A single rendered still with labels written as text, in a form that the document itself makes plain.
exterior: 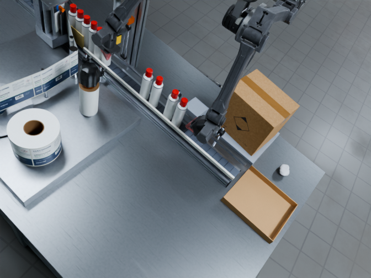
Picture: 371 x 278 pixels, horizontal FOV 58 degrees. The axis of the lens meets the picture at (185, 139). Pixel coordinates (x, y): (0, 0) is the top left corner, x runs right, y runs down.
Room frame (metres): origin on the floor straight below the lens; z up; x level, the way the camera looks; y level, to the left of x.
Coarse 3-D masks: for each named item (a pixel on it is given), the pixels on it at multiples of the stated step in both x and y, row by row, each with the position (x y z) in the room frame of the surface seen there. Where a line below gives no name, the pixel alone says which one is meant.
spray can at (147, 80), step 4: (148, 68) 1.16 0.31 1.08; (148, 72) 1.14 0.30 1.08; (144, 76) 1.14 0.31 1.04; (148, 76) 1.14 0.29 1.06; (152, 76) 1.17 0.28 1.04; (144, 80) 1.13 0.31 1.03; (148, 80) 1.13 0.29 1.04; (144, 84) 1.13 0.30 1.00; (148, 84) 1.14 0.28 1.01; (140, 88) 1.14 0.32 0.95; (144, 88) 1.13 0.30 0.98; (148, 88) 1.14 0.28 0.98; (140, 92) 1.14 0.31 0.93; (144, 92) 1.13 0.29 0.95; (148, 92) 1.14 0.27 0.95; (144, 96) 1.13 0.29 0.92; (148, 96) 1.15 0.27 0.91
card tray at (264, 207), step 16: (256, 176) 1.02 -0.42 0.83; (240, 192) 0.89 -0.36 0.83; (256, 192) 0.93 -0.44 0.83; (272, 192) 0.97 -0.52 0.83; (240, 208) 0.81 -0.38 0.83; (256, 208) 0.84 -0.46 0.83; (272, 208) 0.88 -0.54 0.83; (288, 208) 0.92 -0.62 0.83; (256, 224) 0.76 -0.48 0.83; (272, 224) 0.80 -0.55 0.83; (272, 240) 0.70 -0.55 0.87
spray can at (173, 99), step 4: (172, 92) 1.09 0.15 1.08; (176, 92) 1.10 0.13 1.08; (168, 96) 1.09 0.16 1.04; (172, 96) 1.08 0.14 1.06; (176, 96) 1.09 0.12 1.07; (168, 100) 1.08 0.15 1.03; (172, 100) 1.08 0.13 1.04; (176, 100) 1.09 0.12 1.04; (168, 104) 1.07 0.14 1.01; (172, 104) 1.07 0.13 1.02; (176, 104) 1.09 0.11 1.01; (168, 108) 1.07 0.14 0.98; (172, 108) 1.08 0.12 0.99; (164, 112) 1.08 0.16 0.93; (168, 112) 1.07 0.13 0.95; (172, 112) 1.08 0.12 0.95; (168, 116) 1.07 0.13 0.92
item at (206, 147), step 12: (24, 0) 1.46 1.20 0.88; (108, 72) 1.21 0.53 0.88; (120, 72) 1.25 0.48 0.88; (120, 84) 1.17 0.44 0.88; (132, 84) 1.21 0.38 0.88; (132, 96) 1.13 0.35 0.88; (156, 108) 1.12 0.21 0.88; (192, 132) 1.07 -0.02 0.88; (204, 144) 1.04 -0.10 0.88; (204, 156) 0.97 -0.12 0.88; (216, 156) 1.00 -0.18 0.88; (216, 168) 0.93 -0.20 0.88; (228, 168) 0.96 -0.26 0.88
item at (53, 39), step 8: (40, 8) 1.24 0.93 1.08; (48, 8) 1.25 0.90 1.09; (40, 16) 1.23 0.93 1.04; (48, 16) 1.25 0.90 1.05; (40, 24) 1.23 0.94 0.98; (48, 24) 1.24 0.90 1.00; (40, 32) 1.23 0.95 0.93; (48, 32) 1.24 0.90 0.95; (64, 32) 1.29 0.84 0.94; (48, 40) 1.21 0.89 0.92; (56, 40) 1.23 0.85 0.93; (64, 40) 1.27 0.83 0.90
